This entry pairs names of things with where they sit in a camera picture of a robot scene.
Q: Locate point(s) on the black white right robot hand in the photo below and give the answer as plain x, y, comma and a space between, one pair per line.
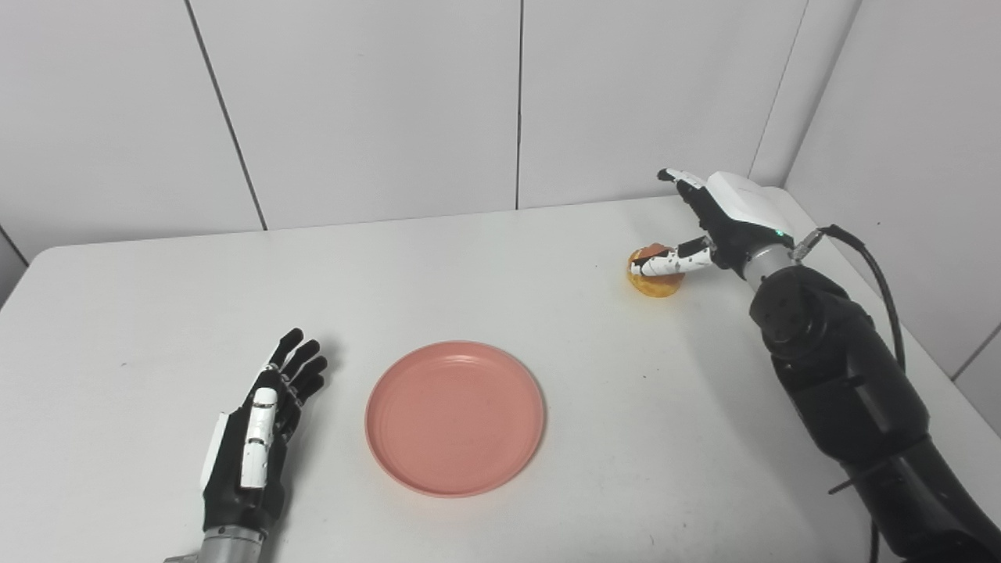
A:
739, 219

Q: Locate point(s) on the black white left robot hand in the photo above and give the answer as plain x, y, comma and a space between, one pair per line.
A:
235, 477

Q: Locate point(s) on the orange cream puff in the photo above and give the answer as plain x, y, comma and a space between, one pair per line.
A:
657, 285

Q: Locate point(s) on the pink round plate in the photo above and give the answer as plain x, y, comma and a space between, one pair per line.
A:
455, 418

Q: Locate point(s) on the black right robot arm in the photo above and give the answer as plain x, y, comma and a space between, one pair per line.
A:
852, 391

